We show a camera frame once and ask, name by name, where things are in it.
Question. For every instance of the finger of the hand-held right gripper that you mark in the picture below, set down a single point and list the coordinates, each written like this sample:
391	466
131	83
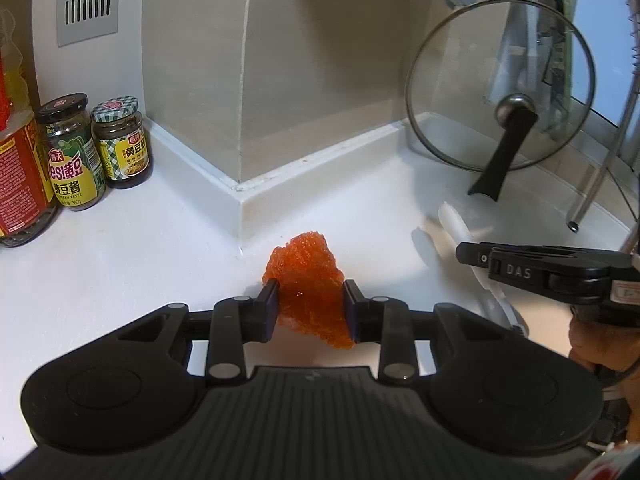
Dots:
500	262

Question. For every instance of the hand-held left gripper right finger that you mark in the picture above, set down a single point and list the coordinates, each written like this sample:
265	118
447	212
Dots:
352	310

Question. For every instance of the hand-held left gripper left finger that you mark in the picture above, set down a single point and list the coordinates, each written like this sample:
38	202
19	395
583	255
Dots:
270	310

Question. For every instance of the orange foam fruit net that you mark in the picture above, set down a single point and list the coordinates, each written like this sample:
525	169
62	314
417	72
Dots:
310	280

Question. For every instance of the white plastic spoon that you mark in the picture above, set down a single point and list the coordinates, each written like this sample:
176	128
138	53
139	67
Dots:
457	225

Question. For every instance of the person's right hand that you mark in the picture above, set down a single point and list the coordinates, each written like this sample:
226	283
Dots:
595	345

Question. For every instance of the red white cloth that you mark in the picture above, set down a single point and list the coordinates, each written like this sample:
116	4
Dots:
610	467

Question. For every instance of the small jar checkered lid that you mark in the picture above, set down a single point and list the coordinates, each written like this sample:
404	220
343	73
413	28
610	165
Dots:
122	150

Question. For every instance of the grey kitchen utensil holder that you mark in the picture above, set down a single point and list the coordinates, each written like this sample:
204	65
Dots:
542	20

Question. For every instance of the sauce jar black lid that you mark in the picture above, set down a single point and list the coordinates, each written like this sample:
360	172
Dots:
72	160

